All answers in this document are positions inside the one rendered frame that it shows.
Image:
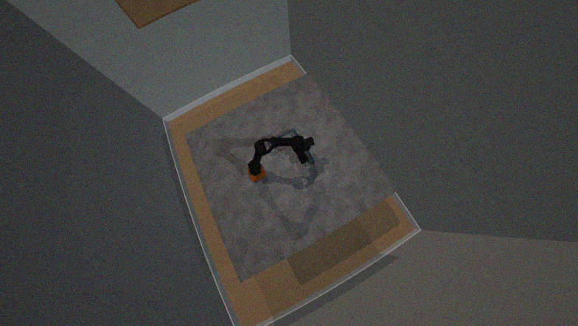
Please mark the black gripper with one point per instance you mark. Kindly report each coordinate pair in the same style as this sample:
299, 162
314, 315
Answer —
301, 156

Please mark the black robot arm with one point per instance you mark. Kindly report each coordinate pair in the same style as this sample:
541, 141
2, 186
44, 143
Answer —
297, 142

